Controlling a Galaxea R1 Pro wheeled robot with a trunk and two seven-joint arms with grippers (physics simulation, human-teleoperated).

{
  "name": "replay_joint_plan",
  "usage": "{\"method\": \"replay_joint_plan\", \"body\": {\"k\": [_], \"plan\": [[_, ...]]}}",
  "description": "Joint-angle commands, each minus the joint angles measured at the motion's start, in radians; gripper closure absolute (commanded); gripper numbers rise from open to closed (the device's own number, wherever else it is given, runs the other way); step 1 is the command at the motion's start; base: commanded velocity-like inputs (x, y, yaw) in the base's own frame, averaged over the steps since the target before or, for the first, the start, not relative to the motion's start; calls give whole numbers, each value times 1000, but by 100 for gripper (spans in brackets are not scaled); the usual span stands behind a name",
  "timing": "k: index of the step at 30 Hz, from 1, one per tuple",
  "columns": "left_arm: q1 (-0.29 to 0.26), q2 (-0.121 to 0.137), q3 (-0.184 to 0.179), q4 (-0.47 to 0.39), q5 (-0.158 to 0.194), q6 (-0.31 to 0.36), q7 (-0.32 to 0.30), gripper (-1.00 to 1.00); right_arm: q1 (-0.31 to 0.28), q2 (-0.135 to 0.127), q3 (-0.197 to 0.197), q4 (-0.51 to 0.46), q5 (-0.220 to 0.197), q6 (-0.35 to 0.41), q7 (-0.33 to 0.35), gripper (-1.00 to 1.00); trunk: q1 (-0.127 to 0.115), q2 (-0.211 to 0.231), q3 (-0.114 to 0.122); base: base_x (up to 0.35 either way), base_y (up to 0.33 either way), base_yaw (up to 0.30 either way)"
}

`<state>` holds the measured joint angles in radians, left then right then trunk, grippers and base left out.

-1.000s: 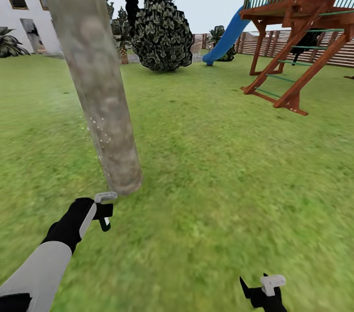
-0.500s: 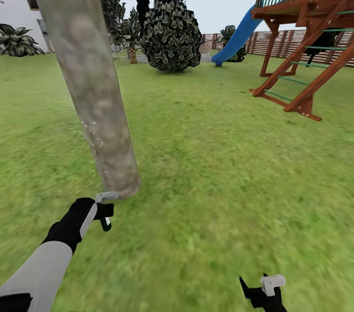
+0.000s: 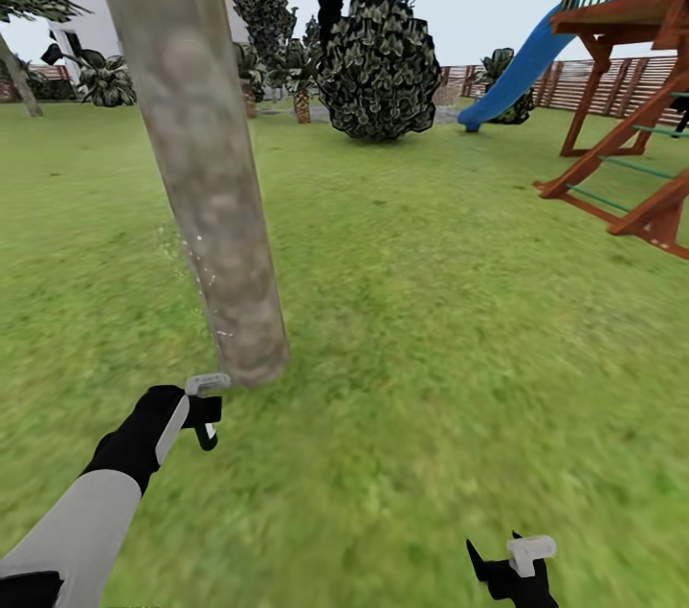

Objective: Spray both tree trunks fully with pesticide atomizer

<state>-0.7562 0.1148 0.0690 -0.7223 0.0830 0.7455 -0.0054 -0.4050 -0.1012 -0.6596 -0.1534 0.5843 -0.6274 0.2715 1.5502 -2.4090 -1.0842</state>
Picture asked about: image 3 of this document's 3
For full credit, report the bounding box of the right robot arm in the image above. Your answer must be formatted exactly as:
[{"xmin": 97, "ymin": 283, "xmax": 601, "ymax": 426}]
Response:
[{"xmin": 466, "ymin": 532, "xmax": 558, "ymax": 608}]

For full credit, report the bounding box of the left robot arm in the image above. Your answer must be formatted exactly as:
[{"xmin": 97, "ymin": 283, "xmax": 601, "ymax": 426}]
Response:
[{"xmin": 0, "ymin": 372, "xmax": 230, "ymax": 608}]

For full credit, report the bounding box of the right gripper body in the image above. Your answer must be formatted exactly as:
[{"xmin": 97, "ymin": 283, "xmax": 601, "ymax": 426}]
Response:
[{"xmin": 487, "ymin": 559, "xmax": 555, "ymax": 608}]

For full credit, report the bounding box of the pesticide atomizer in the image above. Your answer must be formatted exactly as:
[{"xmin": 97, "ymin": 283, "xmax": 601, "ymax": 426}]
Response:
[{"xmin": 194, "ymin": 423, "xmax": 217, "ymax": 452}]

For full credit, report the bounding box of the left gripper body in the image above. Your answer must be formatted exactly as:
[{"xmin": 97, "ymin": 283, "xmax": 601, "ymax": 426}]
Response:
[{"xmin": 184, "ymin": 396, "xmax": 222, "ymax": 429}]

